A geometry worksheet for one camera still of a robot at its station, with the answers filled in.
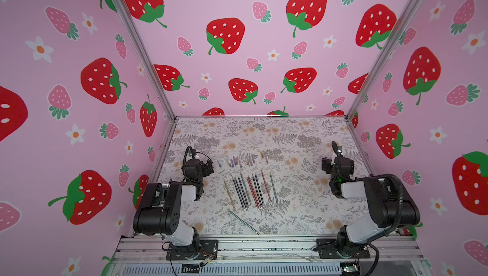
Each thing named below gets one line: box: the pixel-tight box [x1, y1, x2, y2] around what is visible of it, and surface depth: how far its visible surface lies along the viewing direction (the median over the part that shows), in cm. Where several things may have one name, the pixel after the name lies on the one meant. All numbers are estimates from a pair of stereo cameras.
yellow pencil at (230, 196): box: [223, 178, 237, 213], surface depth 90 cm
